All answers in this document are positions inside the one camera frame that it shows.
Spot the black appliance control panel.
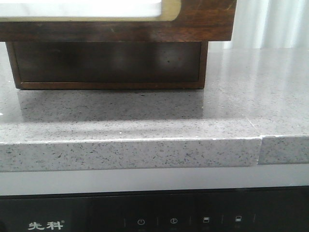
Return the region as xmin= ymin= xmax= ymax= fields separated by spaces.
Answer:
xmin=0 ymin=186 xmax=309 ymax=232

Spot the white drawer handle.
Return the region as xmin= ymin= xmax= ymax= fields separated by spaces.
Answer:
xmin=0 ymin=0 xmax=162 ymax=17

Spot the dark wooden drawer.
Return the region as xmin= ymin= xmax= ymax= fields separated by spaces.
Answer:
xmin=0 ymin=0 xmax=237 ymax=42

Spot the dark brown wooden drawer cabinet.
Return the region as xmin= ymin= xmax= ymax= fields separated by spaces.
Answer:
xmin=6 ymin=41 xmax=208 ymax=90

